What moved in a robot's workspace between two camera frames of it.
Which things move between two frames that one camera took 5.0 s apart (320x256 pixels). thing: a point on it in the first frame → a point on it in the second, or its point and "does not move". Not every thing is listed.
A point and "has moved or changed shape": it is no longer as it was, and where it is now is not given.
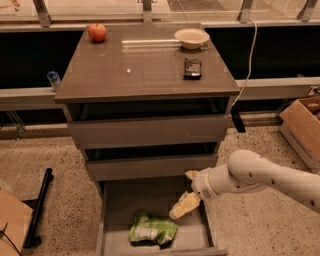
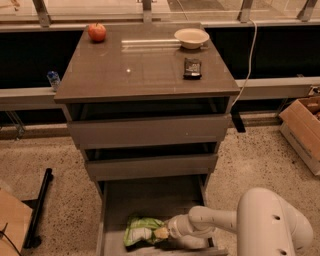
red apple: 97,32 does not move
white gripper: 201,185 → 175,226
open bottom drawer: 117,201 does not move
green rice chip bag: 147,229 has moved or changed shape
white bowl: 192,38 does not move
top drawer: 152,132 does not move
